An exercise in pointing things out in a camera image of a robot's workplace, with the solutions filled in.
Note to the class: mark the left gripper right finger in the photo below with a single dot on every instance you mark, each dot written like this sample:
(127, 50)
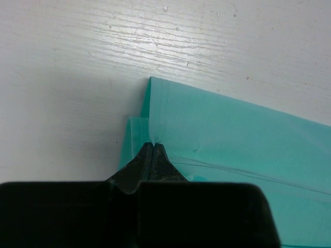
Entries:
(161, 169)

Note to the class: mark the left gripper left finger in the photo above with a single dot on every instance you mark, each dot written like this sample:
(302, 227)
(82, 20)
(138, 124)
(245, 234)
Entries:
(128, 178)

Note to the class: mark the teal t-shirt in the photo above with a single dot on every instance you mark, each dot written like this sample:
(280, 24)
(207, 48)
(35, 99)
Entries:
(210, 137)

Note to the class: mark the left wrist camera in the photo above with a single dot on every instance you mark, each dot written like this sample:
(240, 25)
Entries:
(156, 214)

